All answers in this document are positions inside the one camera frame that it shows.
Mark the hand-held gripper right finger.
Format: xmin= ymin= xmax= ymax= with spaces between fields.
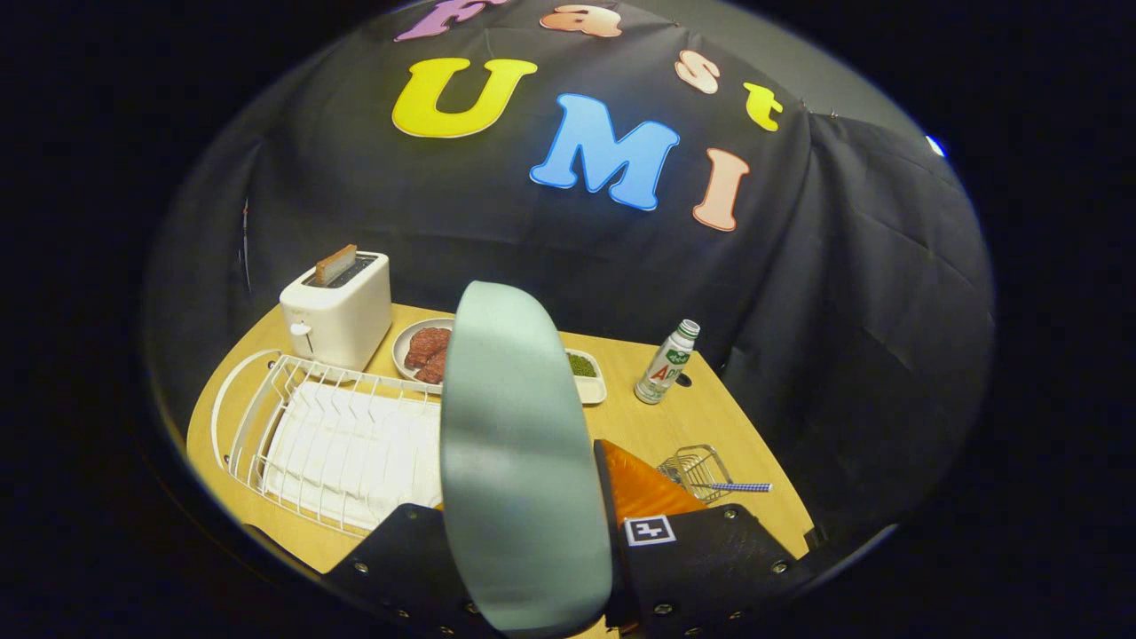
xmin=593 ymin=438 xmax=817 ymax=638

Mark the white green-label drink bottle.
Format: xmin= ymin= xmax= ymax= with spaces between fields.
xmin=634 ymin=319 xmax=701 ymax=406

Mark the white wire dish rack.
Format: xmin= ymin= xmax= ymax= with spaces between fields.
xmin=211 ymin=349 xmax=445 ymax=540

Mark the wire basket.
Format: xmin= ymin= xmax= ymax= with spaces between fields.
xmin=657 ymin=444 xmax=736 ymax=505

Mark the light green plate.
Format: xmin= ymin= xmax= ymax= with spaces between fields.
xmin=439 ymin=280 xmax=615 ymax=635

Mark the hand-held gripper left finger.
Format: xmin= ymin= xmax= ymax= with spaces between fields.
xmin=321 ymin=503 xmax=498 ymax=639

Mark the toast slice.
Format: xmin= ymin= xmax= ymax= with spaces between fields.
xmin=314 ymin=244 xmax=359 ymax=287

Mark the white toaster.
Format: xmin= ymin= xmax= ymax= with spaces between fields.
xmin=279 ymin=251 xmax=393 ymax=372

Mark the white divided snack tray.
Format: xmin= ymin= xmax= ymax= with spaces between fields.
xmin=565 ymin=348 xmax=608 ymax=406

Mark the white drain tray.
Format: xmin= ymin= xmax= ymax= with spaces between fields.
xmin=264 ymin=380 xmax=445 ymax=532

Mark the round plate with meat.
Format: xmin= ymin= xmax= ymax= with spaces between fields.
xmin=391 ymin=318 xmax=458 ymax=384

